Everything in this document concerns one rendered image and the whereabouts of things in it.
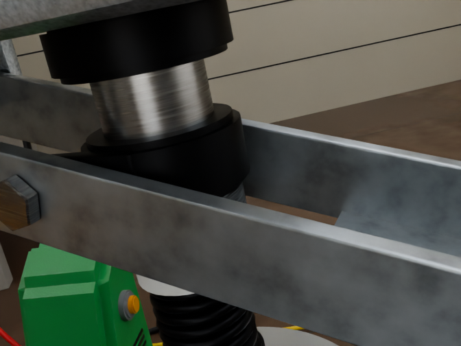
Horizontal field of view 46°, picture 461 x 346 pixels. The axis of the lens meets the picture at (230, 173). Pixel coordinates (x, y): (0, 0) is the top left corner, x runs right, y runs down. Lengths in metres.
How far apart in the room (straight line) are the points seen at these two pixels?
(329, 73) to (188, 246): 4.67
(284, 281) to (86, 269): 1.21
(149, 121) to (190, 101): 0.02
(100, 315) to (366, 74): 3.97
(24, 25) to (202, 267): 0.13
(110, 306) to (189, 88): 1.19
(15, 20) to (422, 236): 0.24
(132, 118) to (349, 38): 4.69
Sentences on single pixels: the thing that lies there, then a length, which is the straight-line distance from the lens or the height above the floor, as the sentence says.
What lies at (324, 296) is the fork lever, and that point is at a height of 0.99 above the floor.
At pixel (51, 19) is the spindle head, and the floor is 1.12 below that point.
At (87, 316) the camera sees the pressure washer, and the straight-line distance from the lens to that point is 1.44.
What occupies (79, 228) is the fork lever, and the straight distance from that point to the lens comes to 0.29.
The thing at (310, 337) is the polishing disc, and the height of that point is 0.85.
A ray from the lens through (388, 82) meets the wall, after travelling 5.13.
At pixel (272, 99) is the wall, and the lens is 4.78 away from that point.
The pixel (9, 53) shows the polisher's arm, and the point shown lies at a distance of 0.48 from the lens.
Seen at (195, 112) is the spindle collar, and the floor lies 1.07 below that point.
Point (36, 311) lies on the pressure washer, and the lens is 1.51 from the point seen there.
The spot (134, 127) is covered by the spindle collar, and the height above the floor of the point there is 1.07.
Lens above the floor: 1.12
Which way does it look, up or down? 18 degrees down
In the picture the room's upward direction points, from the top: 11 degrees counter-clockwise
